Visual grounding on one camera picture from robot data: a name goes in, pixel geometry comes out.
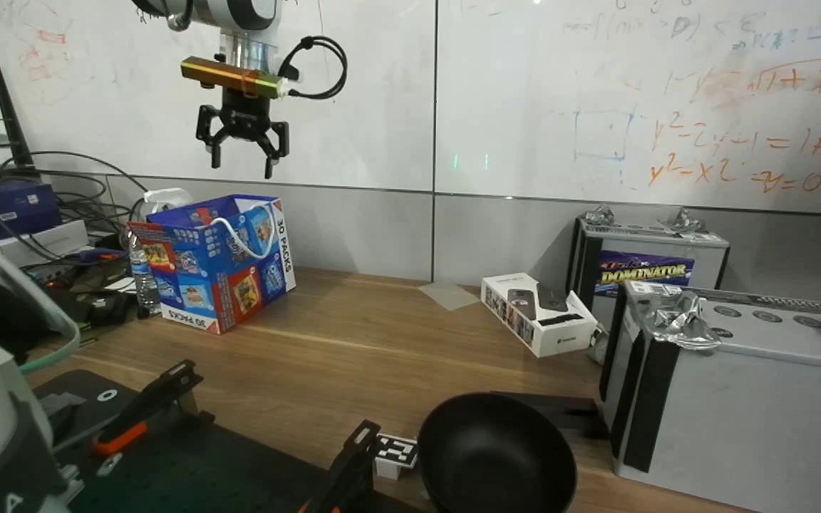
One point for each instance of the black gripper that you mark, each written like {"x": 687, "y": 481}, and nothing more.
{"x": 243, "y": 114}

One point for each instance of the blue printed cardboard box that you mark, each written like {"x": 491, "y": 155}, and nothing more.
{"x": 201, "y": 275}

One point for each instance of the dark blue device box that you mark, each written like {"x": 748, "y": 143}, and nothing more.
{"x": 5, "y": 209}

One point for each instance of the small open white box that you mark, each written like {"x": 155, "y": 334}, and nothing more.
{"x": 563, "y": 332}

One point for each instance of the black power adapter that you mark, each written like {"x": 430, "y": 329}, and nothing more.
{"x": 98, "y": 309}

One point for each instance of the black clamp orange trigger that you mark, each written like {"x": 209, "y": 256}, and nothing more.
{"x": 156, "y": 387}

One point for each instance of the black perforated mat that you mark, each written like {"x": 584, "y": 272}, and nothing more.
{"x": 201, "y": 473}

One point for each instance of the black white fiducial tag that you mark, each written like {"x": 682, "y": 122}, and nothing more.
{"x": 397, "y": 453}

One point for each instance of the black frying pan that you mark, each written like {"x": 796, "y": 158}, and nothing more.
{"x": 497, "y": 456}

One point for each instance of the large silver toaster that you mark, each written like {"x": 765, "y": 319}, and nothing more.
{"x": 741, "y": 416}

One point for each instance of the yellow wrist camera bar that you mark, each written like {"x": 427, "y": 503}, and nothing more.
{"x": 233, "y": 75}

